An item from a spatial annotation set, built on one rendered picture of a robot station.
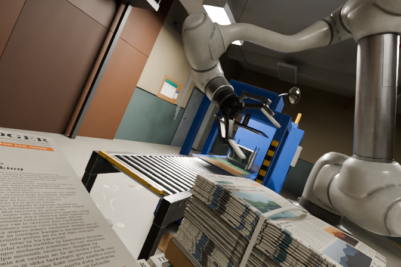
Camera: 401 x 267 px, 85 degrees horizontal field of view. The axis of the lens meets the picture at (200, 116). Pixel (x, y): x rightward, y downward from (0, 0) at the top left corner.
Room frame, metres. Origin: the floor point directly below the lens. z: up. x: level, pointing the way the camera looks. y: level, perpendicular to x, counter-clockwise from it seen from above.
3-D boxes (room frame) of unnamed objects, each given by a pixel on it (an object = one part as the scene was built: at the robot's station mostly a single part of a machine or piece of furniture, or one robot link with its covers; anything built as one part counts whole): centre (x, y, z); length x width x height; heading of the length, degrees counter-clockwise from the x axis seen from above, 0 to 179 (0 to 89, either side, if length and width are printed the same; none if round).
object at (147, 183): (1.09, 0.22, 0.81); 0.43 x 0.03 x 0.02; 64
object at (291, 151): (5.03, -1.73, 1.03); 1.50 x 1.29 x 2.07; 154
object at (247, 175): (2.60, -0.51, 0.75); 0.70 x 0.65 x 0.10; 154
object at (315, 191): (0.87, -0.58, 1.17); 0.18 x 0.16 x 0.22; 2
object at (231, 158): (3.11, -0.76, 0.93); 0.38 x 0.30 x 0.26; 154
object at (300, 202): (0.90, -0.58, 1.03); 0.22 x 0.18 x 0.06; 9
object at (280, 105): (2.60, -0.51, 1.65); 0.60 x 0.45 x 0.20; 64
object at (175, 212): (1.57, -0.30, 0.74); 1.34 x 0.05 x 0.12; 154
